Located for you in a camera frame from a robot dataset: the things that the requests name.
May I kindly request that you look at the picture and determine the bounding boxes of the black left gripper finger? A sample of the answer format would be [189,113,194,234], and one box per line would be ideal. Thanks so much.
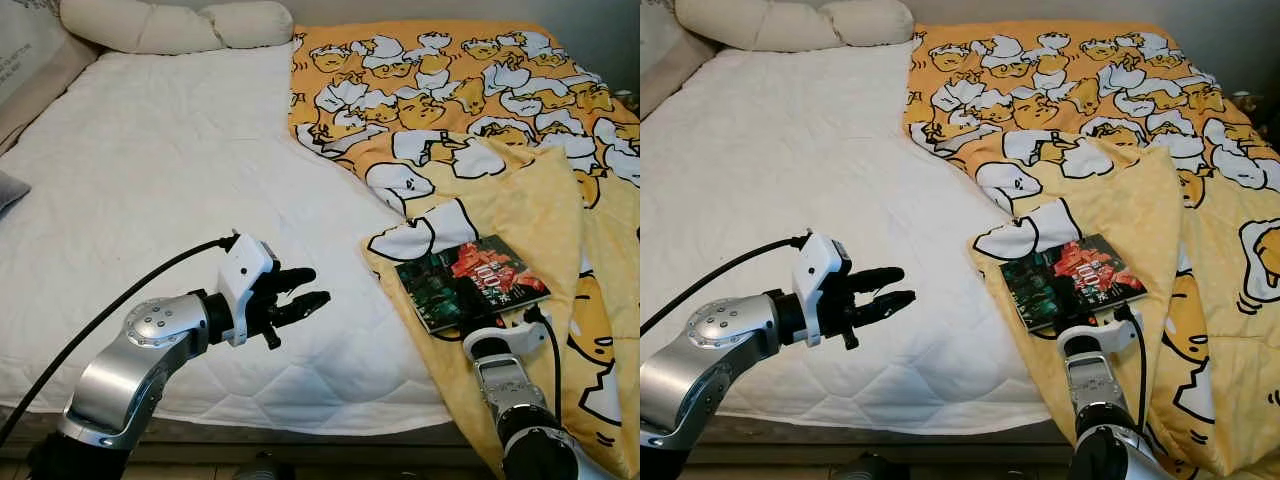
[268,267,318,297]
[268,291,332,331]
[850,266,906,296]
[850,290,916,329]

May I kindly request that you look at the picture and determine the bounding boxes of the dark green and red book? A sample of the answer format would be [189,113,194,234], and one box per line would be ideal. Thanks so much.
[395,234,552,335]
[1000,234,1149,334]

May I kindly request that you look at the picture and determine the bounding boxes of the grey pillow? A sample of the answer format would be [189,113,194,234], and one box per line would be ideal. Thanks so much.
[0,170,31,216]

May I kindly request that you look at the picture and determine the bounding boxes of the white quilted mattress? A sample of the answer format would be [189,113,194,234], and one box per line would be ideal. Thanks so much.
[640,42,1051,436]
[0,42,463,438]

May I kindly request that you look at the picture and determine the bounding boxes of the dark robot left leg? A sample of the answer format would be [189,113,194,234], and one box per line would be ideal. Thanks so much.
[828,453,903,480]
[232,453,298,480]

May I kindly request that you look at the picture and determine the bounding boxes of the yellow cartoon print blanket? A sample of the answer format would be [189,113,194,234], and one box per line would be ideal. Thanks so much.
[288,20,641,480]
[903,20,1280,480]

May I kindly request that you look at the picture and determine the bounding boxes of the cream braided pillow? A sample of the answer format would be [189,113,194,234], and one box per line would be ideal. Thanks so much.
[675,0,913,53]
[58,0,295,56]

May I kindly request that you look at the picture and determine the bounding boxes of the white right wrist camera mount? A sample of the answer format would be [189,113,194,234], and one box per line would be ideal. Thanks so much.
[1058,315,1141,361]
[462,318,546,363]

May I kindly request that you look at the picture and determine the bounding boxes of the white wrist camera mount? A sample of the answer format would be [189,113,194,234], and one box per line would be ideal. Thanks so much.
[795,232,851,348]
[1058,315,1141,361]
[215,232,281,348]
[462,318,546,363]

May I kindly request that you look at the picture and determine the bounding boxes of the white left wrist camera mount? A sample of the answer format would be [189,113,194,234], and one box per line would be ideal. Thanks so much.
[795,232,851,348]
[215,232,281,348]

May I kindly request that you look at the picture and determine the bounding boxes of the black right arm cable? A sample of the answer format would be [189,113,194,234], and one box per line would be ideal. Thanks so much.
[1112,303,1151,431]
[522,303,563,426]

